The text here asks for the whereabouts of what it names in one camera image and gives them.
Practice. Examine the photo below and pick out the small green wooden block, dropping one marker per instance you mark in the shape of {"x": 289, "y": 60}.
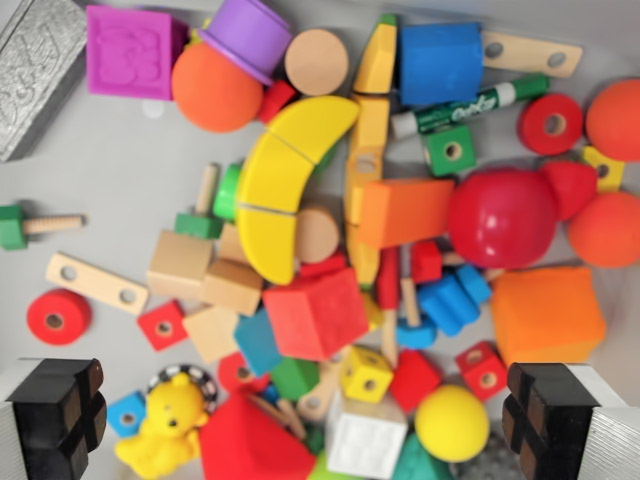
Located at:
{"x": 326, "y": 161}

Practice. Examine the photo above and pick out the red embossed rubber cube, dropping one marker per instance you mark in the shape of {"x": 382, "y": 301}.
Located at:
{"x": 315, "y": 315}

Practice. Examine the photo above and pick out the small red wooden block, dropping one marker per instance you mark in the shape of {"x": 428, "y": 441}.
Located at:
{"x": 275, "y": 102}

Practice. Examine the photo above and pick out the yellow foam ball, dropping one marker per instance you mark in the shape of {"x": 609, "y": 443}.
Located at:
{"x": 450, "y": 422}

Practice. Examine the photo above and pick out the red wooden wheel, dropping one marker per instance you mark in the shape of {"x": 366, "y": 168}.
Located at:
{"x": 537, "y": 140}
{"x": 230, "y": 380}
{"x": 75, "y": 320}

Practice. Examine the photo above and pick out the blue wooden cube with hole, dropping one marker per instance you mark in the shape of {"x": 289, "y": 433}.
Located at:
{"x": 117, "y": 425}

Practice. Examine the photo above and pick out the thin wooden stick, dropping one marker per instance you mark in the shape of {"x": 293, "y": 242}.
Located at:
{"x": 285, "y": 415}

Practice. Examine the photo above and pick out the red plastic apple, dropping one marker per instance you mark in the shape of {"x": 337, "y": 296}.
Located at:
{"x": 500, "y": 220}

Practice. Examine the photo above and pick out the blue-headed wooden bolt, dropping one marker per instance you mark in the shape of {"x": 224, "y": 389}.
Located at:
{"x": 416, "y": 335}

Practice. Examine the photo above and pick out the purple plastic cup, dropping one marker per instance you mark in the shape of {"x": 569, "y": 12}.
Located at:
{"x": 250, "y": 30}

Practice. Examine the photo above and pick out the red wooden cube with hole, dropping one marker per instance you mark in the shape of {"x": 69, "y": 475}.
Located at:
{"x": 150, "y": 335}

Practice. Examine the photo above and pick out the red toy strawberry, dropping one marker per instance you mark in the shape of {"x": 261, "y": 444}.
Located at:
{"x": 570, "y": 190}

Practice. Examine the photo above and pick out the flat red wooden block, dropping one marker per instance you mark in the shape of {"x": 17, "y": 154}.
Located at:
{"x": 322, "y": 267}

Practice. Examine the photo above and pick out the wooden strip with holes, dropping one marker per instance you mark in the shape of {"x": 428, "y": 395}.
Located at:
{"x": 525, "y": 52}
{"x": 97, "y": 282}

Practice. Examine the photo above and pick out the orange foam cube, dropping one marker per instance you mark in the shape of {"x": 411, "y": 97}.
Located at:
{"x": 545, "y": 315}

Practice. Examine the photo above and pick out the grey speckled ball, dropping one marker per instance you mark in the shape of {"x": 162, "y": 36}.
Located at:
{"x": 485, "y": 465}

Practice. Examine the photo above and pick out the blue ridged wooden block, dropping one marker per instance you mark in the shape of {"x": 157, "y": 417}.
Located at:
{"x": 450, "y": 302}

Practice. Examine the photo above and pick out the green wooden nut cube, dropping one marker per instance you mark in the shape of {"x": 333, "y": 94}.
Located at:
{"x": 462, "y": 160}

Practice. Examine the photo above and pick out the green dry-erase marker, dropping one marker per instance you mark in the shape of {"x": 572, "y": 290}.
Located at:
{"x": 450, "y": 112}

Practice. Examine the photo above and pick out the orange foam rectangular block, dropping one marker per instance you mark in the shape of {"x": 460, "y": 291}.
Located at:
{"x": 405, "y": 212}

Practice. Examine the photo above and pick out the green-headed wooden bolt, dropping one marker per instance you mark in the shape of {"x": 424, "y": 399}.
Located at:
{"x": 12, "y": 227}
{"x": 197, "y": 226}

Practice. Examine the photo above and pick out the teal green cone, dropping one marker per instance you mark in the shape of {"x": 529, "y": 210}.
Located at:
{"x": 420, "y": 462}

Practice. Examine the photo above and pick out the purple embossed rubber cube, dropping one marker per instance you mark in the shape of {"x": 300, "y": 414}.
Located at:
{"x": 130, "y": 50}

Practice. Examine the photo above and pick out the plain red wooden cube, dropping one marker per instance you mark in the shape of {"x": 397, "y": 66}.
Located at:
{"x": 415, "y": 380}

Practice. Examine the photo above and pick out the orange foam ball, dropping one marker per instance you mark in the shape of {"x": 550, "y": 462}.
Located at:
{"x": 617, "y": 120}
{"x": 215, "y": 90}
{"x": 607, "y": 230}

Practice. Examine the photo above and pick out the natural wooden cylinder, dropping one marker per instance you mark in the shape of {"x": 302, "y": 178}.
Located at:
{"x": 317, "y": 235}
{"x": 316, "y": 62}

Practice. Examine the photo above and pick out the silver embossed metal box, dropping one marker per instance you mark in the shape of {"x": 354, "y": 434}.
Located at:
{"x": 35, "y": 75}

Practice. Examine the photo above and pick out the yellow wooden sliced banana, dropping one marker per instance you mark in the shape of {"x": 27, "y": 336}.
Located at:
{"x": 270, "y": 190}

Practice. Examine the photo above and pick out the natural wooden toy wrench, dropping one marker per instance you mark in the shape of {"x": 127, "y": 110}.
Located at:
{"x": 320, "y": 395}

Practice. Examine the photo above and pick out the yellow wooden cube with holes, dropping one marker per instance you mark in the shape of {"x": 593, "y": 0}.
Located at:
{"x": 357, "y": 382}

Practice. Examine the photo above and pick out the yellow rubber bear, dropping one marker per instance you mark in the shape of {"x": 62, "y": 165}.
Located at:
{"x": 165, "y": 430}

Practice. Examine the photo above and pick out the white embossed rubber cube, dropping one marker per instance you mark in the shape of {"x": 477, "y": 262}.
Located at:
{"x": 365, "y": 440}

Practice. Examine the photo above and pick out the large red foam pyramid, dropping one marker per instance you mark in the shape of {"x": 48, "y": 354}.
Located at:
{"x": 250, "y": 445}

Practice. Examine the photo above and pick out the black silver gripper right finger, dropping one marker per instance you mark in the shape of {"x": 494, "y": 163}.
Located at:
{"x": 550, "y": 425}

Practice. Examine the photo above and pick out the small yellow wooden piece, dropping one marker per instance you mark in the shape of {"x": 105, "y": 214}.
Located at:
{"x": 372, "y": 312}

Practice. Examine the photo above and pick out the black silver gripper left finger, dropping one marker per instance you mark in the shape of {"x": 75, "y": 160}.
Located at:
{"x": 45, "y": 425}

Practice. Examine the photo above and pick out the yellow wooden cube with hole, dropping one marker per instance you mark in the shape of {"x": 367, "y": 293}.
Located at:
{"x": 612, "y": 182}

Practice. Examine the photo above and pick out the small red wooden cube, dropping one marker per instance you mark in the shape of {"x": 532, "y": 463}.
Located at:
{"x": 426, "y": 262}

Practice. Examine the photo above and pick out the natural wooden cube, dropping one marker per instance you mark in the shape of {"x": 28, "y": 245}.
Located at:
{"x": 232, "y": 287}
{"x": 231, "y": 245}
{"x": 210, "y": 332}
{"x": 177, "y": 265}

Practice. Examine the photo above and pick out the blue foam cube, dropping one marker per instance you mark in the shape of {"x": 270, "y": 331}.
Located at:
{"x": 440, "y": 65}

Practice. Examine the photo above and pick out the red wooden cube with holes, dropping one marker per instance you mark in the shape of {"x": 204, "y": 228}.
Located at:
{"x": 495, "y": 362}

